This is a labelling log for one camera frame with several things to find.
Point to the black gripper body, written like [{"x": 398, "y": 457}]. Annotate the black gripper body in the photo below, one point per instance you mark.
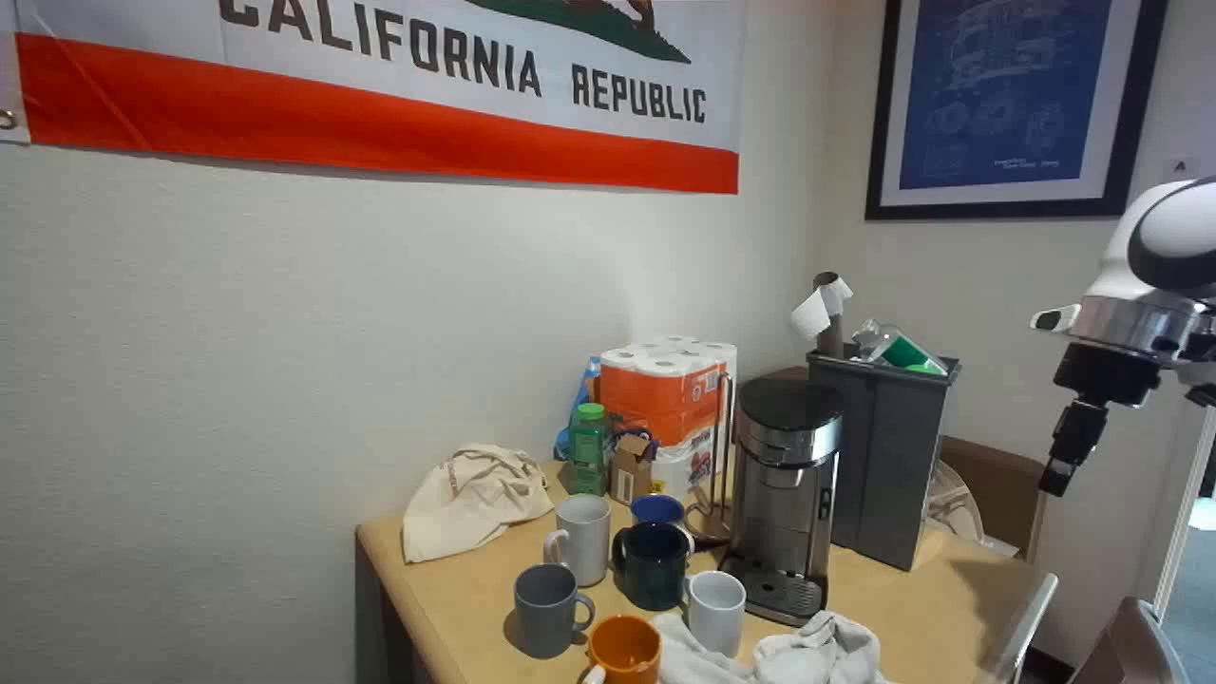
[{"x": 1105, "y": 372}]

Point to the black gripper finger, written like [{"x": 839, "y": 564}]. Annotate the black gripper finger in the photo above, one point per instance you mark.
[
  {"x": 1095, "y": 423},
  {"x": 1058, "y": 462}
]

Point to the silver black coffeemaker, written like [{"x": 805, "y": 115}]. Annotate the silver black coffeemaker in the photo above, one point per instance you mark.
[{"x": 786, "y": 508}]

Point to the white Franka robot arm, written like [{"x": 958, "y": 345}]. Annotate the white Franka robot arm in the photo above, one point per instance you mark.
[{"x": 1165, "y": 241}]

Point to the clear plastic bag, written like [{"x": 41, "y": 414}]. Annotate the clear plastic bag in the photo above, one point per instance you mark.
[{"x": 948, "y": 499}]

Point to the gray plastic bin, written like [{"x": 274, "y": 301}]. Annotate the gray plastic bin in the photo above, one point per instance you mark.
[{"x": 889, "y": 470}]

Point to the green packet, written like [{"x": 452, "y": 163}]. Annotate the green packet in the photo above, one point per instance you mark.
[{"x": 906, "y": 351}]

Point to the cardboard tube with paper towel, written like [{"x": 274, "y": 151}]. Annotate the cardboard tube with paper towel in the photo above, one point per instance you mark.
[{"x": 830, "y": 307}]

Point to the black framed blue poster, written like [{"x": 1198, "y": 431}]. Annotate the black framed blue poster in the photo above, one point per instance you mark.
[{"x": 1003, "y": 101}]

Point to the small white mug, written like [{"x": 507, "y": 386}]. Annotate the small white mug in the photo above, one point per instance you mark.
[{"x": 721, "y": 613}]

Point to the blue mug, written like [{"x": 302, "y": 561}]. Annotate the blue mug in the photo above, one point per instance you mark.
[{"x": 654, "y": 512}]

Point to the dark green mug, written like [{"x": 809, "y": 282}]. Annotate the dark green mug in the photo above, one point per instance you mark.
[{"x": 650, "y": 573}]

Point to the brown cardboard box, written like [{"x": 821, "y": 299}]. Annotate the brown cardboard box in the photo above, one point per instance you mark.
[{"x": 630, "y": 476}]

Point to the green plastic bottle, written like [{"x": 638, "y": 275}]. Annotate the green plastic bottle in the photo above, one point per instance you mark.
[{"x": 588, "y": 448}]

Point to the orange mug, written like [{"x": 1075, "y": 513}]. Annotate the orange mug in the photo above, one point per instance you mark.
[{"x": 626, "y": 651}]

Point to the light gray mug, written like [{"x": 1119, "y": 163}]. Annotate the light gray mug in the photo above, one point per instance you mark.
[{"x": 588, "y": 537}]

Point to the beige cloth bag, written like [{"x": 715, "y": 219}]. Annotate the beige cloth bag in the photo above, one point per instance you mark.
[{"x": 468, "y": 508}]

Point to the California Republic flag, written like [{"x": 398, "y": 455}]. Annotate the California Republic flag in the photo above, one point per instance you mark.
[{"x": 383, "y": 125}]

